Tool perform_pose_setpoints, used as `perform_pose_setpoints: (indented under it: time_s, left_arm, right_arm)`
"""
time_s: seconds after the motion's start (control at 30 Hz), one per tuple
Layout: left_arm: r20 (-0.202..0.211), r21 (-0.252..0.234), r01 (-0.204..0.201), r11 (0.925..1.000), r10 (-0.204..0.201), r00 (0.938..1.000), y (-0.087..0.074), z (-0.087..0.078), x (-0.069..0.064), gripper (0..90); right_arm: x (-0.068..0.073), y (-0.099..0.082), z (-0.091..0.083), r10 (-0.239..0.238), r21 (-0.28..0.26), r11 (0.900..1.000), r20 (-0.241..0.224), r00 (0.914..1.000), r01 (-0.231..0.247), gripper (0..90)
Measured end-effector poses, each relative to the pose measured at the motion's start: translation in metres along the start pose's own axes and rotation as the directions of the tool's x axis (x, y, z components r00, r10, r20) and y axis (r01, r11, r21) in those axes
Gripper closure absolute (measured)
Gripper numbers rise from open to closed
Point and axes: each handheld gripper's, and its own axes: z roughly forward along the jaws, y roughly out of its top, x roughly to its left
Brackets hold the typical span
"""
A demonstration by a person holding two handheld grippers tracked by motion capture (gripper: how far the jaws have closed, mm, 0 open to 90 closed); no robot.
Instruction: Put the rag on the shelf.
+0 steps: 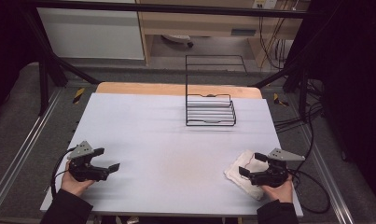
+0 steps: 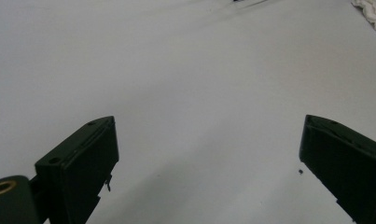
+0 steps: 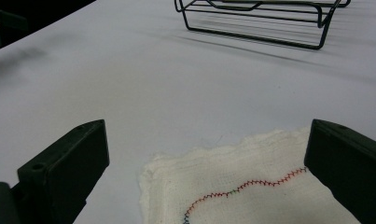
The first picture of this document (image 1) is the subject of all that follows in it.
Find chair base with caster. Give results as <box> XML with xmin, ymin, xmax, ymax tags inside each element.
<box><xmin>160</xmin><ymin>34</ymin><xmax>195</xmax><ymax>49</ymax></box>

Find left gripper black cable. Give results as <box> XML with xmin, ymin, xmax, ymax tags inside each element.
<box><xmin>49</xmin><ymin>146</ymin><xmax>79</xmax><ymax>200</ymax></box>

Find bundle of hanging cables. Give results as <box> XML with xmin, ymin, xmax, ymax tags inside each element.
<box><xmin>258</xmin><ymin>0</ymin><xmax>301</xmax><ymax>71</ymax></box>

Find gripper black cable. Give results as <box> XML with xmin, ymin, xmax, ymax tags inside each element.
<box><xmin>49</xmin><ymin>146</ymin><xmax>79</xmax><ymax>200</ymax></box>
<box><xmin>286</xmin><ymin>167</ymin><xmax>331</xmax><ymax>215</ymax></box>

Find aluminium floor rail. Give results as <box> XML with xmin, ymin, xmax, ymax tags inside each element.
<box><xmin>300</xmin><ymin>123</ymin><xmax>355</xmax><ymax>224</ymax></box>
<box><xmin>0</xmin><ymin>88</ymin><xmax>64</xmax><ymax>217</ymax></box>

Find black floor cables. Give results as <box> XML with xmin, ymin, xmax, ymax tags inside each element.
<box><xmin>272</xmin><ymin>78</ymin><xmax>325</xmax><ymax>169</ymax></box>

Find white wall socket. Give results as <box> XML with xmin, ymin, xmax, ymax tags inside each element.
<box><xmin>252</xmin><ymin>0</ymin><xmax>279</xmax><ymax>10</ymax></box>

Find black wire rack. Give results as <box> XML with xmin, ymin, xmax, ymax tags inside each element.
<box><xmin>185</xmin><ymin>54</ymin><xmax>248</xmax><ymax>128</ymax></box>

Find wooden table board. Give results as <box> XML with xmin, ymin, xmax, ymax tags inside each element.
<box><xmin>95</xmin><ymin>81</ymin><xmax>264</xmax><ymax>100</ymax></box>

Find person's right hand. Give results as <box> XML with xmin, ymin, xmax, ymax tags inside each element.
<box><xmin>260</xmin><ymin>174</ymin><xmax>294</xmax><ymax>204</ymax></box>

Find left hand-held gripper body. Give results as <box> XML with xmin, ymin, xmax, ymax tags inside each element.
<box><xmin>66</xmin><ymin>140</ymin><xmax>111</xmax><ymax>183</ymax></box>

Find white cabinet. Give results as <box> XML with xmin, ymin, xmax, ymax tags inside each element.
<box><xmin>36</xmin><ymin>0</ymin><xmax>146</xmax><ymax>61</ymax></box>

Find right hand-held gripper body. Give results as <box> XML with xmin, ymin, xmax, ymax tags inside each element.
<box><xmin>248</xmin><ymin>147</ymin><xmax>306</xmax><ymax>189</ymax></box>

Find white towel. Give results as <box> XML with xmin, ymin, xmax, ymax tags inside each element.
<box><xmin>223</xmin><ymin>149</ymin><xmax>272</xmax><ymax>202</ymax></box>

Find person's left hand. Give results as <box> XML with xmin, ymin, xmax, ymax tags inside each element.
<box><xmin>60</xmin><ymin>169</ymin><xmax>95</xmax><ymax>198</ymax></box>

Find black metal frame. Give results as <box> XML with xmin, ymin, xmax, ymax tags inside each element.
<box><xmin>19</xmin><ymin>0</ymin><xmax>324</xmax><ymax>124</ymax></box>

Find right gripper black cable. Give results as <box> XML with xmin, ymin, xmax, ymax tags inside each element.
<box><xmin>286</xmin><ymin>167</ymin><xmax>331</xmax><ymax>215</ymax></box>

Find wooden desk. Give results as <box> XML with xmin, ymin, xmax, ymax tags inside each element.
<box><xmin>135</xmin><ymin>0</ymin><xmax>312</xmax><ymax>67</ymax></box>

